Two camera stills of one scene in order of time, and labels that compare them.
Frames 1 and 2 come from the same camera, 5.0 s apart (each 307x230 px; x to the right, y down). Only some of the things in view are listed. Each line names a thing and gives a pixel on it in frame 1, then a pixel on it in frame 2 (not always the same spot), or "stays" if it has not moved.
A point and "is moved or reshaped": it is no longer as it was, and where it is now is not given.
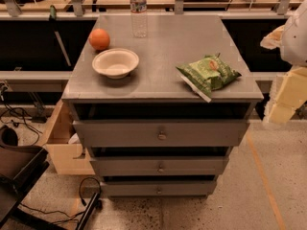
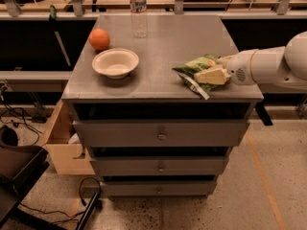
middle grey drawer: [161, 166] stays
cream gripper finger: [274, 39] -> [239, 66]
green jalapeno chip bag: [208, 74] is moved or reshaped
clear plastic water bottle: [138, 5] stays
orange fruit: [99, 39] stays
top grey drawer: [123, 133] stays
